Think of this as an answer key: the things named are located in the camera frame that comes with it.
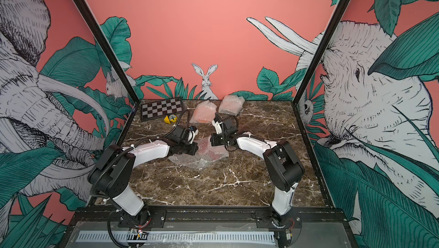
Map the red floral dinner plate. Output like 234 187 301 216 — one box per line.
197 137 224 161

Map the clear bubble wrap sheet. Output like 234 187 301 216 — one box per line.
169 137 229 169

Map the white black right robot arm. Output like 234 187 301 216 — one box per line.
210 113 305 217

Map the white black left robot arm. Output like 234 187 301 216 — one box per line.
88 126 198 217

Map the right bubble wrapped plate bundle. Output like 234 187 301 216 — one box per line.
218 95 245 116

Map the left pink bubble wrapped bundle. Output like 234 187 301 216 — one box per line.
190 101 217 123

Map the small yellow toy block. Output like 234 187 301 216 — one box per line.
163 114 178 125

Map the black white chessboard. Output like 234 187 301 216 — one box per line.
141 98 185 121

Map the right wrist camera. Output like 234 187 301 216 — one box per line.
212 120 222 134

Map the black right frame post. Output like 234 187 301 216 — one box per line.
292 0 364 105

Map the black frame post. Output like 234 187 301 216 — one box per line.
292 0 364 105
56 0 141 104

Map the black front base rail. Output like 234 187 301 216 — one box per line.
66 205 349 233

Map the black left frame post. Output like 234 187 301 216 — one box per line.
56 0 141 104

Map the white slotted cable duct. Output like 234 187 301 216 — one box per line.
75 230 276 245

